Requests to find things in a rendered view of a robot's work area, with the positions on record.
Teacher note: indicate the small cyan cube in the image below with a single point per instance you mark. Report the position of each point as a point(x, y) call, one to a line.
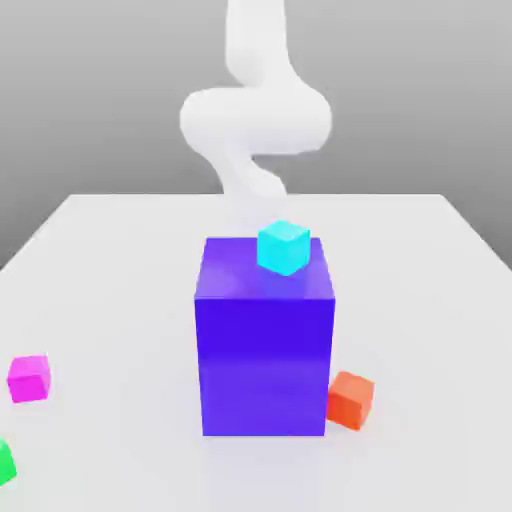
point(283, 250)

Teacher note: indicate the small green cube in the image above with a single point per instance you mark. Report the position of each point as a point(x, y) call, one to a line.
point(5, 464)

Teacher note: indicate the small orange cube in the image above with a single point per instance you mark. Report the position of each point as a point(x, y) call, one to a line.
point(350, 401)

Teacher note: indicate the small magenta cube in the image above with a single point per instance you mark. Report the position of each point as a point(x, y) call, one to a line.
point(28, 380)

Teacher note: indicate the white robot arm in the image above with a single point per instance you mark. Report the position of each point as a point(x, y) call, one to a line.
point(256, 120)

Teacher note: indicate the large purple box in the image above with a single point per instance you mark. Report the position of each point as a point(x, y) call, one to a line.
point(264, 360)

